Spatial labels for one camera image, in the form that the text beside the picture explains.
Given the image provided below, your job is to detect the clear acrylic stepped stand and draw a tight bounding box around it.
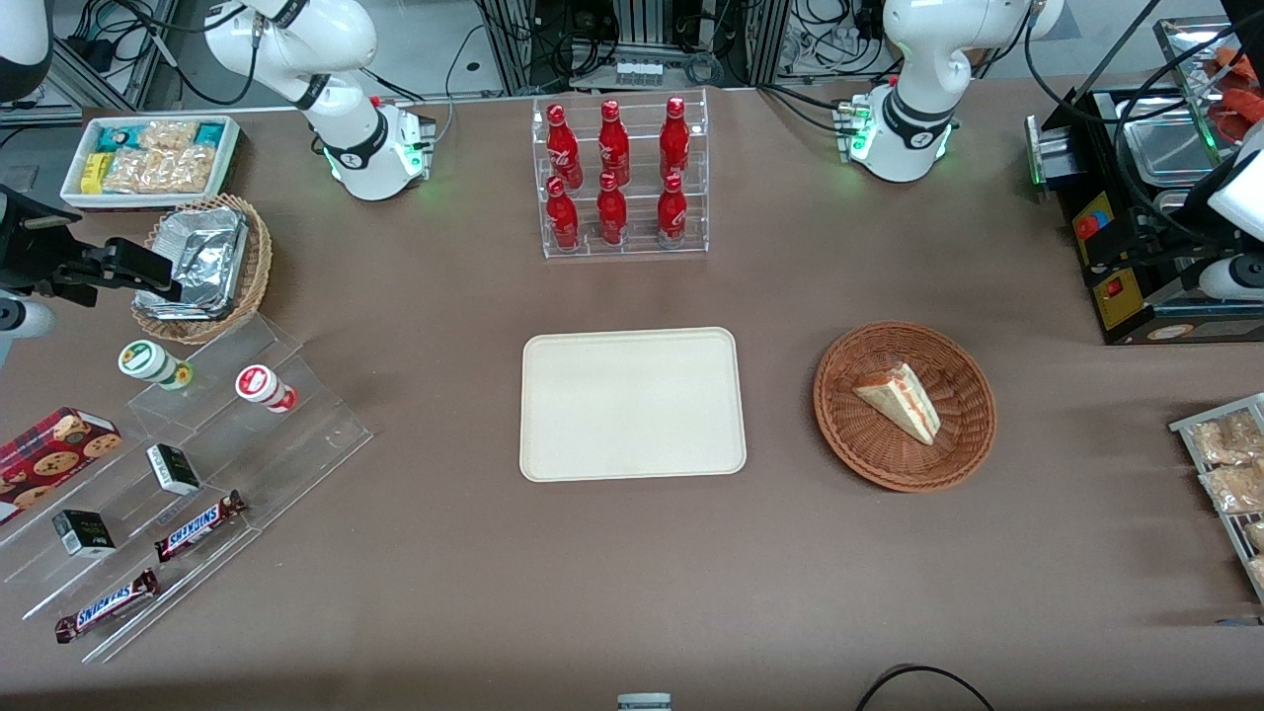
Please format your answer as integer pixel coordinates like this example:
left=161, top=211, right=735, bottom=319
left=0, top=314, right=375, bottom=666

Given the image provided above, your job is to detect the white snack tray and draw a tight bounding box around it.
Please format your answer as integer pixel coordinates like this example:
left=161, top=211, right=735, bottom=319
left=60, top=115, right=242, bottom=211

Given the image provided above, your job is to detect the brown wicker basket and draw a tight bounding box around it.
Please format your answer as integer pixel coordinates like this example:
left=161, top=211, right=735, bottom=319
left=813, top=321, right=997, bottom=494

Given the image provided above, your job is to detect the red lid cup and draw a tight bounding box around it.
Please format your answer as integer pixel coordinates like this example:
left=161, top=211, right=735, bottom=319
left=234, top=363, right=299, bottom=415

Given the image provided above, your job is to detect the cream plastic tray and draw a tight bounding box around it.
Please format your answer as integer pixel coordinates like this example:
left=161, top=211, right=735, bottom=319
left=519, top=327, right=748, bottom=484

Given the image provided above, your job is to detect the red sausage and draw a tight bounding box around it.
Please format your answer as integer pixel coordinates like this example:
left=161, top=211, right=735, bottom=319
left=1213, top=89, right=1264, bottom=144
left=1213, top=47, right=1264, bottom=90

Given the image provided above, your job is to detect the red cola bottle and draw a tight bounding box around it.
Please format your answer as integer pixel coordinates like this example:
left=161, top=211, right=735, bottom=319
left=657, top=174, right=688, bottom=246
left=546, top=104, right=584, bottom=190
left=596, top=172, right=629, bottom=247
left=660, top=96, right=690, bottom=182
left=546, top=177, right=581, bottom=252
left=597, top=99, right=631, bottom=188

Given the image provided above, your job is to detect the clear bag of crackers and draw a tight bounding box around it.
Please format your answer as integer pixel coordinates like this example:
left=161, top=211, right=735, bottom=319
left=103, top=120, right=216, bottom=196

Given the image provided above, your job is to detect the red cookie box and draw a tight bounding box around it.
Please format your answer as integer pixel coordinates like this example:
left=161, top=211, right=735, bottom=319
left=0, top=406, right=124, bottom=525

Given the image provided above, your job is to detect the small black box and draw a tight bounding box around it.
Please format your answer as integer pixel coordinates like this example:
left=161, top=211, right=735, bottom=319
left=51, top=509, right=118, bottom=560
left=145, top=442, right=202, bottom=497

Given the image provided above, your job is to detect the clear acrylic bottle rack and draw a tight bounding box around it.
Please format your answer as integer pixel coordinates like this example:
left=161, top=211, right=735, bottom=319
left=531, top=88, right=710, bottom=261

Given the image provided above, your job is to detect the Snickers bar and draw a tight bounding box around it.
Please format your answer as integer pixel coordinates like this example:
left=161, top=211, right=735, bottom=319
left=53, top=568, right=161, bottom=645
left=154, top=490, right=249, bottom=564

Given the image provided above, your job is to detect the steel food pan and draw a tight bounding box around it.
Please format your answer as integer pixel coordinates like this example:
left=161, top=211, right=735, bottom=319
left=1114, top=94, right=1218, bottom=189
left=1153, top=188, right=1221, bottom=248

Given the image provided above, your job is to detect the aluminium foil container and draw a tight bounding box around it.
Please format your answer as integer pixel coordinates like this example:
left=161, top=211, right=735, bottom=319
left=134, top=205, right=250, bottom=322

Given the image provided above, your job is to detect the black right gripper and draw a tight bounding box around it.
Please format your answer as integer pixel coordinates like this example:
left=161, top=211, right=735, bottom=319
left=0, top=185, right=186, bottom=308

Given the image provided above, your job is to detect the triangular sandwich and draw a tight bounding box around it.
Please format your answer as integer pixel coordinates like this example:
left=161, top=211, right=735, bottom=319
left=852, top=362, right=942, bottom=446

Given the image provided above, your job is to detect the black cable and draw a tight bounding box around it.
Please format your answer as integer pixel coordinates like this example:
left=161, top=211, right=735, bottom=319
left=854, top=664, right=995, bottom=711

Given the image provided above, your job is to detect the green lid cup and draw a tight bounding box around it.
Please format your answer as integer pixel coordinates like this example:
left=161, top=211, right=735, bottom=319
left=118, top=339, right=195, bottom=391

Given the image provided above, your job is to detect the tray of packaged pastries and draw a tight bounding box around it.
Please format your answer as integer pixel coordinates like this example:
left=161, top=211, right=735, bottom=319
left=1169, top=392, right=1264, bottom=605

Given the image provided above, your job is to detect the clear bag of snacks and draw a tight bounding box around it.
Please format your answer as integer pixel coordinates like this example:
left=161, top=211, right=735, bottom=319
left=1198, top=462, right=1264, bottom=516
left=1189, top=410, right=1264, bottom=467

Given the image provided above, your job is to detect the light wicker basket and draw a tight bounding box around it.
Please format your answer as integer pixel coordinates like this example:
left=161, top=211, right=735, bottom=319
left=130, top=193, right=275, bottom=347

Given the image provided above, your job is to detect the black food warmer machine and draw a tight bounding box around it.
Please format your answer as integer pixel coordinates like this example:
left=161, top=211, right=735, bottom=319
left=1024, top=15, right=1264, bottom=347

